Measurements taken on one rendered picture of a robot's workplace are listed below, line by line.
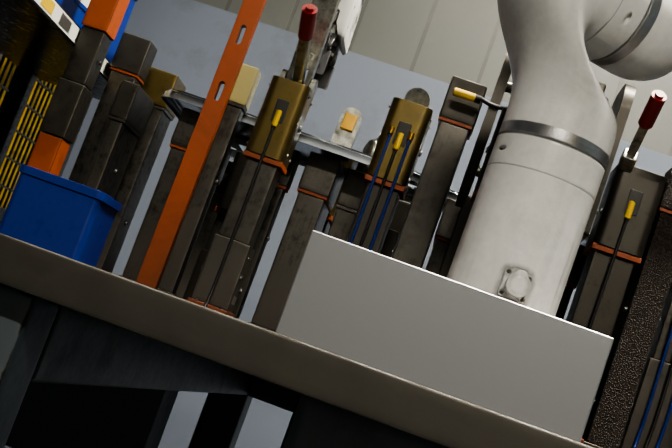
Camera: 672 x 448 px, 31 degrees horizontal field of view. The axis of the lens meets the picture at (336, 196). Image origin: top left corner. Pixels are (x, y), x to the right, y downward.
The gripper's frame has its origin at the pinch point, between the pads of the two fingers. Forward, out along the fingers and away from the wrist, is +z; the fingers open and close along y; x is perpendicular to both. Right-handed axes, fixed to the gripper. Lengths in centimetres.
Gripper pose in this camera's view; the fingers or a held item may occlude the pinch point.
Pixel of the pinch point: (317, 73)
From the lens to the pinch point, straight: 194.6
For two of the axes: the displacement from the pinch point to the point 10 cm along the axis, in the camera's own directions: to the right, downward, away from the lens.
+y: 0.5, 1.6, 9.9
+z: -3.4, 9.3, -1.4
